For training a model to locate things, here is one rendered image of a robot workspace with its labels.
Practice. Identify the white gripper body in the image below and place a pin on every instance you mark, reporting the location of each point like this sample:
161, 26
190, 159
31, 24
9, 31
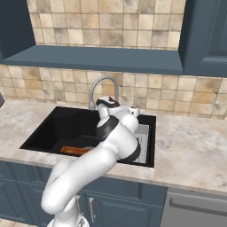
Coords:
135, 112

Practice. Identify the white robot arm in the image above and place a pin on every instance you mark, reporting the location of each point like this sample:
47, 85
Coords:
88, 168

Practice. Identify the grey sink drain tray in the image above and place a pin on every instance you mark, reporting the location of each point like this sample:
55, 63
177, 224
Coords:
144, 153

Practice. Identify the grey curved faucet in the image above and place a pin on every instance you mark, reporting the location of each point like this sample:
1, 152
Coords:
92, 94

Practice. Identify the black sink basin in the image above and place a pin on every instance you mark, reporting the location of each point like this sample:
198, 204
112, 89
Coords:
68, 124

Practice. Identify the brown wooden cutting board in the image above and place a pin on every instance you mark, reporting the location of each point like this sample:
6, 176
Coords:
74, 150

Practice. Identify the blue sink front panel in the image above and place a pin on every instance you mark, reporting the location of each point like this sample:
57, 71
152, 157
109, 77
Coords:
133, 189

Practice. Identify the blue cabinet door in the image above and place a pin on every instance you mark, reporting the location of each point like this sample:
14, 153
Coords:
124, 212
34, 201
9, 198

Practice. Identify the grey dishwasher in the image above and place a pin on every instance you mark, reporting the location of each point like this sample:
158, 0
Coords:
189, 220

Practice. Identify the dark grey appliance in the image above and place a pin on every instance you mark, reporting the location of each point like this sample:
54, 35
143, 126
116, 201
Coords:
1, 100

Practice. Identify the blue wall shelf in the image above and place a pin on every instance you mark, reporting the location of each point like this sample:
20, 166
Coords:
88, 59

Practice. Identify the blue wall cabinet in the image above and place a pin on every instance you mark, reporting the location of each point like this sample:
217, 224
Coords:
192, 35
14, 23

